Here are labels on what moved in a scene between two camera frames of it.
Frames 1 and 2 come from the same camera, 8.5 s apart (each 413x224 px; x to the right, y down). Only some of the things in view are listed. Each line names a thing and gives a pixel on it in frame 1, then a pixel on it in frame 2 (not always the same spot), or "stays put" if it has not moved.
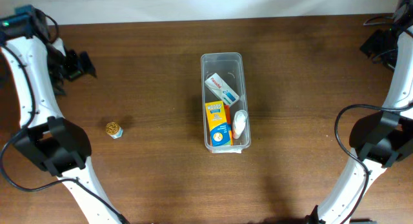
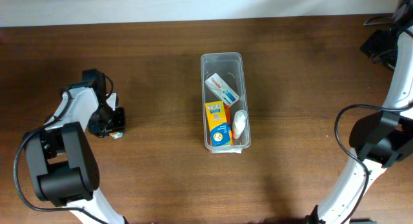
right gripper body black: [380, 41] stays put
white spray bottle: [239, 122] stays put
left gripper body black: [68, 68] -> [106, 121]
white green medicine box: [219, 86] stays put
